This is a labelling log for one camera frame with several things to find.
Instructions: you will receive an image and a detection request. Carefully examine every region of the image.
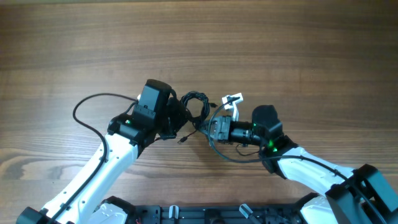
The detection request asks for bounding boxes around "thick black USB cable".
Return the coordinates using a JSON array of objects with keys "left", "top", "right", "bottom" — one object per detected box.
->
[{"left": 180, "top": 90, "right": 218, "bottom": 125}]

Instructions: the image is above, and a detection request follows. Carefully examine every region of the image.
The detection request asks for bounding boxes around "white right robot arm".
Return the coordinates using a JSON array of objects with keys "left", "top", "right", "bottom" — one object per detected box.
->
[{"left": 199, "top": 105, "right": 397, "bottom": 223}]

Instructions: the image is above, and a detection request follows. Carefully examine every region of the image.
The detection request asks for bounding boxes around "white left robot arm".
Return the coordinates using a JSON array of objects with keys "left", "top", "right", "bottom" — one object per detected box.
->
[{"left": 16, "top": 79, "right": 180, "bottom": 223}]

